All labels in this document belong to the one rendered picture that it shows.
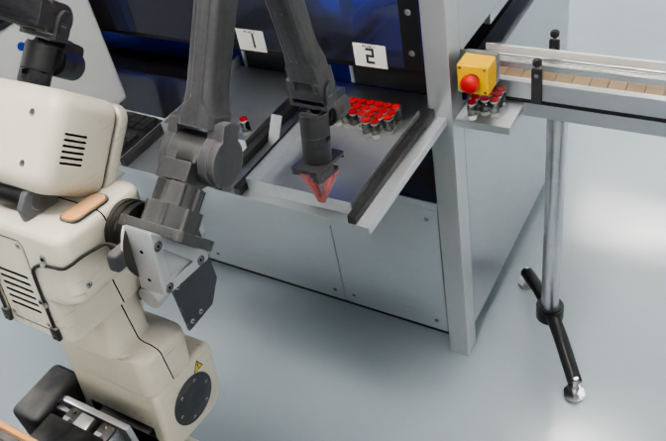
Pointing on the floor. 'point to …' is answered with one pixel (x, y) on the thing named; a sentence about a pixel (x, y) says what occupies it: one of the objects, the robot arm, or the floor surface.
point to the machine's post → (442, 0)
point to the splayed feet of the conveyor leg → (556, 335)
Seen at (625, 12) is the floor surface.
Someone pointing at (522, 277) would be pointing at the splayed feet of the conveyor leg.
